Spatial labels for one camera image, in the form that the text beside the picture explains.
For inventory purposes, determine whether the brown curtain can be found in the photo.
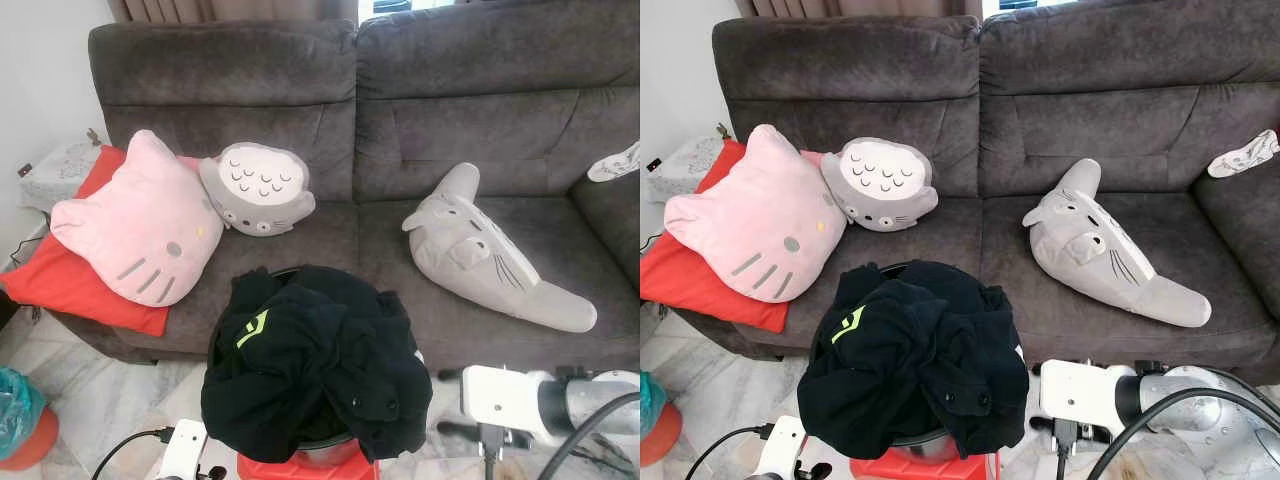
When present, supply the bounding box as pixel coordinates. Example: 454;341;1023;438
735;0;981;21
108;0;361;26

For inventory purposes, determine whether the metal basin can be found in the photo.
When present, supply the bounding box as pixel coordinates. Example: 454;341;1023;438
290;432;363;469
905;430;956;466

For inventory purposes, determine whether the red bin with teal bag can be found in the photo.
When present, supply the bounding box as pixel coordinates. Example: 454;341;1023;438
0;365;59;471
640;370;683;468

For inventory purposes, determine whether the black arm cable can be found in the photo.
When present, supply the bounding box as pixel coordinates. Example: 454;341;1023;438
480;392;641;480
685;423;771;480
1055;386;1280;480
90;428;176;480

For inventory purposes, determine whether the pink cat face cushion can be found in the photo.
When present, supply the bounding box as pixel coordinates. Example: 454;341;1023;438
664;124;846;304
50;130;226;308

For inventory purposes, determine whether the red cushion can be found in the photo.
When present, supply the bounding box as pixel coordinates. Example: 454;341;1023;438
0;145;171;338
640;138;791;334

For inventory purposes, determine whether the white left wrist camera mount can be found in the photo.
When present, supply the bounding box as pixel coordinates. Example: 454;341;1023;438
158;420;209;480
752;415;809;480

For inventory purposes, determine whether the round grey totoro cushion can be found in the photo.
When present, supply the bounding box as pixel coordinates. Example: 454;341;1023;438
198;142;317;237
820;137;939;233

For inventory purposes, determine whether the dark grey fabric sofa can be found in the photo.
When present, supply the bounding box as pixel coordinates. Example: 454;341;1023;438
712;0;1280;386
85;0;641;376

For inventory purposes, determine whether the long grey totoro cushion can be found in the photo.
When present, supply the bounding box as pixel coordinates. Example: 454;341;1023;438
402;162;599;334
1022;158;1213;328

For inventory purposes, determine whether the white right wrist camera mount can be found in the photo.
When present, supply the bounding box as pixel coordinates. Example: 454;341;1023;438
460;365;546;446
1040;358;1136;436

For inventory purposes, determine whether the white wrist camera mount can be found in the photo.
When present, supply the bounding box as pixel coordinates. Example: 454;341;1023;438
460;365;546;446
158;420;209;480
1040;358;1136;436
752;415;809;480

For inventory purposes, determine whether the side table with lace cloth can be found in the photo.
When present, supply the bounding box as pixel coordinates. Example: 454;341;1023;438
645;125;723;206
18;135;101;213

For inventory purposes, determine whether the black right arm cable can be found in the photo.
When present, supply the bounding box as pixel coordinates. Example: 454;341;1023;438
480;392;641;480
1055;386;1280;480

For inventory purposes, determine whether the black garment with green logo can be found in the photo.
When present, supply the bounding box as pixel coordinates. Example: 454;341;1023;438
797;260;1031;459
200;265;434;463

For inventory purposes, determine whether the white patterned cloth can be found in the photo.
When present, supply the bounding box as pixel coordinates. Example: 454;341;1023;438
1207;128;1280;179
587;140;641;183

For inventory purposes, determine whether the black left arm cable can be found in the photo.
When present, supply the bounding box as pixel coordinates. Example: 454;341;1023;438
90;428;176;480
685;423;771;480

